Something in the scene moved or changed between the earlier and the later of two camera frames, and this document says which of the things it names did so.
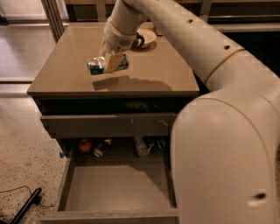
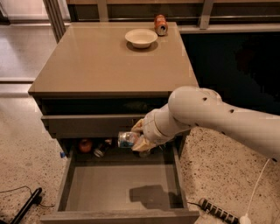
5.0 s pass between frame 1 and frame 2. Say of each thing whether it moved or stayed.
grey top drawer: stayed
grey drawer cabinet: stayed
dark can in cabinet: stayed
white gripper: moved
